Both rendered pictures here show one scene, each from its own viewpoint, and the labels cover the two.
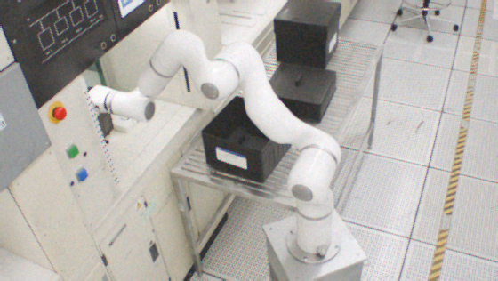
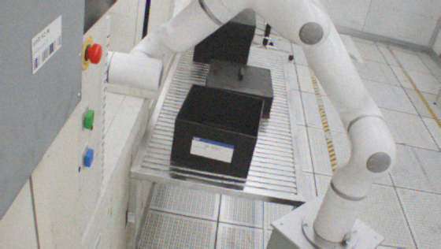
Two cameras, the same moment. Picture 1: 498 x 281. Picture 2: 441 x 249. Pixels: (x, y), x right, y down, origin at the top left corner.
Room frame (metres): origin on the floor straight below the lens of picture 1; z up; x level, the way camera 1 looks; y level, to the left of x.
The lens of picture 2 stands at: (0.36, 0.68, 1.71)
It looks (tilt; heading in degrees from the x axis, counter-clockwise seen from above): 32 degrees down; 330
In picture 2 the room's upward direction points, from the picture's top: 11 degrees clockwise
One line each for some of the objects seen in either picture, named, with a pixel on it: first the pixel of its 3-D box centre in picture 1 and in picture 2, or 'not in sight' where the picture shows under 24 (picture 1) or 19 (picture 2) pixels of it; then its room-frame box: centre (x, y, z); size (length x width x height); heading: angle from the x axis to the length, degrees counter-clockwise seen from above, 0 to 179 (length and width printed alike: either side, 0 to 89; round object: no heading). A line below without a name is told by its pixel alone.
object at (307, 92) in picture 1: (299, 88); (239, 83); (1.91, -0.27, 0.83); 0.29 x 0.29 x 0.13; 63
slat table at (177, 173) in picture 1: (293, 156); (216, 162); (1.92, -0.24, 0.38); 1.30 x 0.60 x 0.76; 152
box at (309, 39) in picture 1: (308, 32); (224, 34); (2.33, -0.37, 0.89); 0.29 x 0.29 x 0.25; 64
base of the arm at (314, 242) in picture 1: (314, 224); (339, 209); (1.06, -0.20, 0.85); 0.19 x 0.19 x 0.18
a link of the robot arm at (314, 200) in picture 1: (311, 187); (365, 161); (1.03, -0.18, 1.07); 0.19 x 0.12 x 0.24; 152
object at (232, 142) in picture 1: (248, 138); (218, 128); (1.55, -0.01, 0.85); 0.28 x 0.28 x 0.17; 57
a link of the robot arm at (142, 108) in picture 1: (134, 106); (137, 71); (1.37, 0.37, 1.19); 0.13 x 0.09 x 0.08; 62
